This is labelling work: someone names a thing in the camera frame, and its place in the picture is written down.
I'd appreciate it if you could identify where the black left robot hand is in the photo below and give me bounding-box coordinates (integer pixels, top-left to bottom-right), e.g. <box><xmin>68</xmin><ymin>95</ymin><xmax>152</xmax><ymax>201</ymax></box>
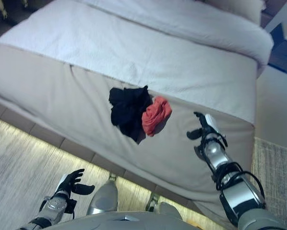
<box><xmin>55</xmin><ymin>169</ymin><xmax>96</xmax><ymax>196</ymax></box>

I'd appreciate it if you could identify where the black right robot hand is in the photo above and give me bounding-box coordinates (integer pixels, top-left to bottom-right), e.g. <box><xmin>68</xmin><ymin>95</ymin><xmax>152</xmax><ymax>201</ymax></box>
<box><xmin>186</xmin><ymin>111</ymin><xmax>227</xmax><ymax>143</ymax></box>

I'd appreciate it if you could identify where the orange garment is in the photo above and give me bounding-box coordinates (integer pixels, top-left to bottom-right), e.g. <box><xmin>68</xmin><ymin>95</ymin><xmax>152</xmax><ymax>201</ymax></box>
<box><xmin>141</xmin><ymin>96</ymin><xmax>172</xmax><ymax>137</ymax></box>

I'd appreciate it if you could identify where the black garment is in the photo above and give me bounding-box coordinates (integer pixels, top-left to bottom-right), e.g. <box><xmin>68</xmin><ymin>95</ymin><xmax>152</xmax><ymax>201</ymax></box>
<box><xmin>108</xmin><ymin>85</ymin><xmax>153</xmax><ymax>144</ymax></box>

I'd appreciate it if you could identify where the beige bed runner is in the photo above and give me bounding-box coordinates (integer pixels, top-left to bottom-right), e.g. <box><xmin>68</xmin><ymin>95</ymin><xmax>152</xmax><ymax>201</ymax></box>
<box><xmin>0</xmin><ymin>44</ymin><xmax>257</xmax><ymax>218</ymax></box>

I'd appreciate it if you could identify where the silver left robot leg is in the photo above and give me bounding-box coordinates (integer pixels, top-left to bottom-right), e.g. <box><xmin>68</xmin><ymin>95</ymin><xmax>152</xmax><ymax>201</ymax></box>
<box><xmin>86</xmin><ymin>173</ymin><xmax>120</xmax><ymax>216</ymax></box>

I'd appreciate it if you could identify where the silver robot torso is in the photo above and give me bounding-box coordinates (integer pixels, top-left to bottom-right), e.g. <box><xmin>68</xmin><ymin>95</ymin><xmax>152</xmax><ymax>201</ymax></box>
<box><xmin>42</xmin><ymin>210</ymin><xmax>233</xmax><ymax>230</ymax></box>

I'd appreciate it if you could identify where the white duvet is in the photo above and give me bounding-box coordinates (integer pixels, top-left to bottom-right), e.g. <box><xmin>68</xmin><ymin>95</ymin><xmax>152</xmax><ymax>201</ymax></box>
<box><xmin>81</xmin><ymin>0</ymin><xmax>274</xmax><ymax>67</ymax></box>

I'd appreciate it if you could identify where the brown wooden nightstand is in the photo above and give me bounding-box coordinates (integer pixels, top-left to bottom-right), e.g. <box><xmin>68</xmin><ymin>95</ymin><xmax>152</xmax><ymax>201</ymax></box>
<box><xmin>265</xmin><ymin>23</ymin><xmax>287</xmax><ymax>75</ymax></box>

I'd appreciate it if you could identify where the plain beige pillow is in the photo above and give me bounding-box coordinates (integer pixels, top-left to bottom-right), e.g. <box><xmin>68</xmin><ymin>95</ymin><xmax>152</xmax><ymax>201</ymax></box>
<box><xmin>204</xmin><ymin>0</ymin><xmax>266</xmax><ymax>25</ymax></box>

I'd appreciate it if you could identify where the white textured coverlet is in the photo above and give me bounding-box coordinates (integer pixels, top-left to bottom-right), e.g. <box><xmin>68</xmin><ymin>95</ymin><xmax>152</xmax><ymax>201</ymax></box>
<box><xmin>0</xmin><ymin>2</ymin><xmax>257</xmax><ymax>125</ymax></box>

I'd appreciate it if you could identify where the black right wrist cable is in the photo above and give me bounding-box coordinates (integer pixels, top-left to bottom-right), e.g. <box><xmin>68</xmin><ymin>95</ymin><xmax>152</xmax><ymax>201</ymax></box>
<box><xmin>210</xmin><ymin>161</ymin><xmax>267</xmax><ymax>211</ymax></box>

